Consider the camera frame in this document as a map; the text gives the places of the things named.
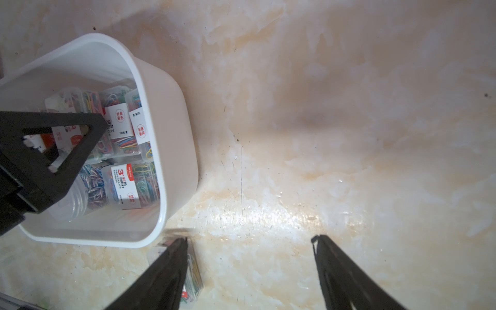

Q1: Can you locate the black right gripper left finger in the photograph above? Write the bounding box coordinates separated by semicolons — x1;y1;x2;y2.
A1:
107;238;188;309

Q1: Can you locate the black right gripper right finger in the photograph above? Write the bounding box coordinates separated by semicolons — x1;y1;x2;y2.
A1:
311;235;404;309

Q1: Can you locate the round clear clip tub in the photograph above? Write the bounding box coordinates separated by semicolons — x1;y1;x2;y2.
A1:
47;163;108;222

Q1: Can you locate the white plastic storage box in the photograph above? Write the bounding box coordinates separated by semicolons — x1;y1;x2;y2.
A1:
1;33;198;248

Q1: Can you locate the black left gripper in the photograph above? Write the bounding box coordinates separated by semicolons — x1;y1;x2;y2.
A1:
1;111;107;236

